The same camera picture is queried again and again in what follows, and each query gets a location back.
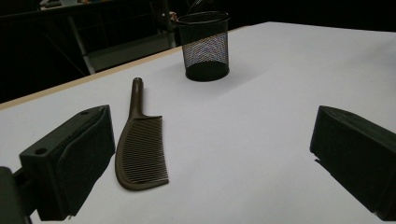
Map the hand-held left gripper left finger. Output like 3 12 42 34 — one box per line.
19 105 117 222

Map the white table mat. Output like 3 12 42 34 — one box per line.
0 21 396 224

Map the dark brown plastic comb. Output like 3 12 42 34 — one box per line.
114 77 170 191

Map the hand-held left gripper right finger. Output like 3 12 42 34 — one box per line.
309 105 396 222

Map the black mesh pen holder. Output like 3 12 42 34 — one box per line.
177 10 232 83

